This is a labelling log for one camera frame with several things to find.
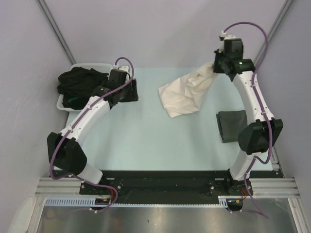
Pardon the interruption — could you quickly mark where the white plastic basket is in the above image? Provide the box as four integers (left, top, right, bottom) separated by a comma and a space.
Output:
56, 63, 112, 112

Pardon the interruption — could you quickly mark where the white floral t-shirt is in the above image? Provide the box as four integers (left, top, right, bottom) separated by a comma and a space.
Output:
158, 63, 217, 118

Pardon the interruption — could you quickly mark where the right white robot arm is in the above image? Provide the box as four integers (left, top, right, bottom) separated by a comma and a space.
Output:
213, 34, 283, 195

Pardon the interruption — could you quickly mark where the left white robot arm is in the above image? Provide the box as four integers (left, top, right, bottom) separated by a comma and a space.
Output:
47, 66, 138, 194

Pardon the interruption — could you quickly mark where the black t-shirt pile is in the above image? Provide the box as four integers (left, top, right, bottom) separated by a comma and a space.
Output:
57, 67, 108, 110

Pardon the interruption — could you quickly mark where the folded dark grey t-shirt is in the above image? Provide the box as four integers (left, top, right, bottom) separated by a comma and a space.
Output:
216, 110, 247, 143

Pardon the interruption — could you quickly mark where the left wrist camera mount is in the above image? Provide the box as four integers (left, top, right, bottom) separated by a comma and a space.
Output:
113, 65, 130, 73

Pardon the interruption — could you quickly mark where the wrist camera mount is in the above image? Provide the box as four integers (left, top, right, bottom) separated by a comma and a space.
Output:
219, 31, 236, 50
113, 65, 130, 73

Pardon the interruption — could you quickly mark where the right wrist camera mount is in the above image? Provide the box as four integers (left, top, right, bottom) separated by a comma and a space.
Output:
219, 31, 236, 50

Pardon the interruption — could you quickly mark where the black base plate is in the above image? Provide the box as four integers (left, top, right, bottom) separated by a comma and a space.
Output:
79, 170, 283, 205

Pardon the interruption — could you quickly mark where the aluminium frame rail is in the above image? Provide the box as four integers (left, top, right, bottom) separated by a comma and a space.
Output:
35, 178, 300, 198

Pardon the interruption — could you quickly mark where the white slotted cable duct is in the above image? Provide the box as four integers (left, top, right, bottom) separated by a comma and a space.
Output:
45, 197, 228, 208

